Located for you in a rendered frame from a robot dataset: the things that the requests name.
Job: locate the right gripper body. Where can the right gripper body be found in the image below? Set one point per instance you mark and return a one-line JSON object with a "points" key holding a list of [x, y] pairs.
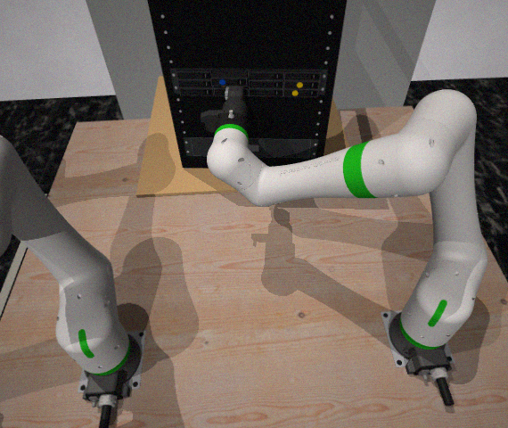
{"points": [[234, 110]]}

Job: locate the black open rack frame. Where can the black open rack frame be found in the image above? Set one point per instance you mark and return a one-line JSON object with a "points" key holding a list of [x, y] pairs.
{"points": [[251, 35]]}

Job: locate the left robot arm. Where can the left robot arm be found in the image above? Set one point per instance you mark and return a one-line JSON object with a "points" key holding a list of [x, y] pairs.
{"points": [[87, 326]]}

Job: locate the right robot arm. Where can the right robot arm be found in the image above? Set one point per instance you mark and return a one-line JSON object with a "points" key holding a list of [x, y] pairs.
{"points": [[415, 161]]}

